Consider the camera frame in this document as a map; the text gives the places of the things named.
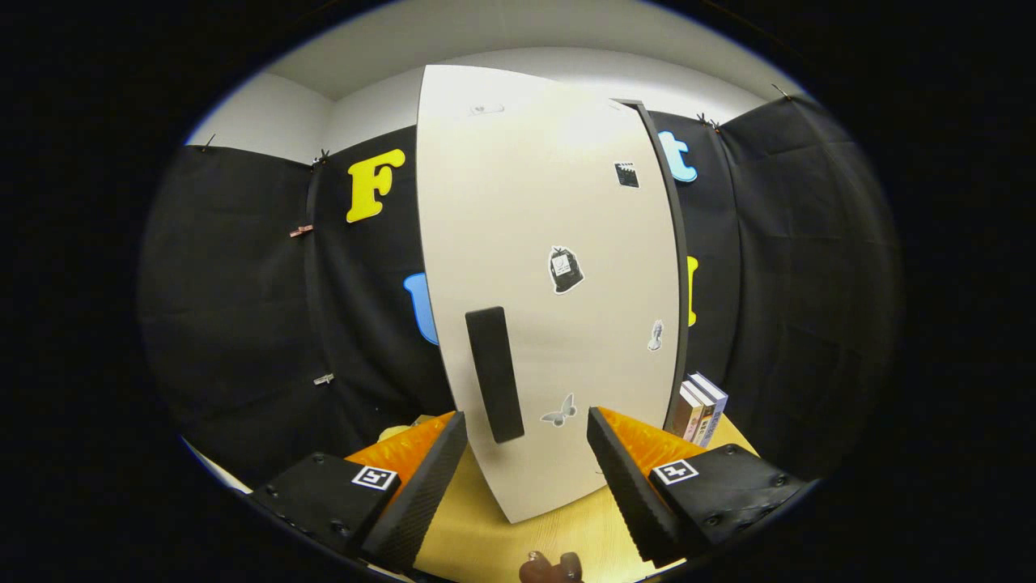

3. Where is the white blue spine book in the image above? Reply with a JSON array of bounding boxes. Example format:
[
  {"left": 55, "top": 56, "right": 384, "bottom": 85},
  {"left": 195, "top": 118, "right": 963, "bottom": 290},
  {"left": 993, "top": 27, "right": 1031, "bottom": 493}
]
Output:
[{"left": 692, "top": 372, "right": 729, "bottom": 449}]

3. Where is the white cover book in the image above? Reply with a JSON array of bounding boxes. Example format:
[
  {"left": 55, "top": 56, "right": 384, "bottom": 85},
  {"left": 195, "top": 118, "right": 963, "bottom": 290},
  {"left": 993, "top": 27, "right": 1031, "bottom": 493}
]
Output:
[{"left": 684, "top": 379, "right": 717, "bottom": 446}]

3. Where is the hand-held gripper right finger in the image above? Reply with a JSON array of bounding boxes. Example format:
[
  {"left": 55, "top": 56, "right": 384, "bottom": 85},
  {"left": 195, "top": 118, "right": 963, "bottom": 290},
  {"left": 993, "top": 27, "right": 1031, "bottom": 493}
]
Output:
[{"left": 587, "top": 406, "right": 814, "bottom": 568}]

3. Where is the beige shoe cabinet door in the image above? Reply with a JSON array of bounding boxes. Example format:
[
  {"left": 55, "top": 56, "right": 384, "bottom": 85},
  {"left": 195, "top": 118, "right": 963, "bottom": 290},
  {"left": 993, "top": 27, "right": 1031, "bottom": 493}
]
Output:
[{"left": 415, "top": 65, "right": 682, "bottom": 525}]

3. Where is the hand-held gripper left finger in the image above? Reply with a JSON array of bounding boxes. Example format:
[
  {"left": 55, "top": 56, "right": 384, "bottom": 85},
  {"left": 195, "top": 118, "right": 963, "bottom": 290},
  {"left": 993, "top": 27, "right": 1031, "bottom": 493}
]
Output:
[{"left": 247, "top": 410, "right": 469, "bottom": 572}]

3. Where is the dark brown glossy object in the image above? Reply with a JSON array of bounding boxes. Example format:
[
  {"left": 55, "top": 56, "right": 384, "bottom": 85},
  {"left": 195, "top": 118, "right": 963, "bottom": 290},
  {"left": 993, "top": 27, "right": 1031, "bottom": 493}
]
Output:
[{"left": 519, "top": 551, "right": 585, "bottom": 583}]

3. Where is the black cabinet door handle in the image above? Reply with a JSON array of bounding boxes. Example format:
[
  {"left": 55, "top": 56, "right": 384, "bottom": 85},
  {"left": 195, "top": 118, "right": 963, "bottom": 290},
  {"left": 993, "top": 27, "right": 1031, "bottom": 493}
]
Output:
[{"left": 465, "top": 306, "right": 525, "bottom": 445}]

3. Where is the black backdrop cloth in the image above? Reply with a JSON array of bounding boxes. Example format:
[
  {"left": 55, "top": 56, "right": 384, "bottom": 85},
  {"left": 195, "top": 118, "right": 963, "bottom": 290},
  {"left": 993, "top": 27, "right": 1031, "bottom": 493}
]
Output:
[{"left": 138, "top": 96, "right": 903, "bottom": 487}]

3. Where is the brown cover book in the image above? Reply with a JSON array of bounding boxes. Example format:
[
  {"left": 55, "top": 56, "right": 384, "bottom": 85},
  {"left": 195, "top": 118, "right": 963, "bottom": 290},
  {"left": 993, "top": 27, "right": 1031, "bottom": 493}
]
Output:
[{"left": 670, "top": 382, "right": 703, "bottom": 442}]

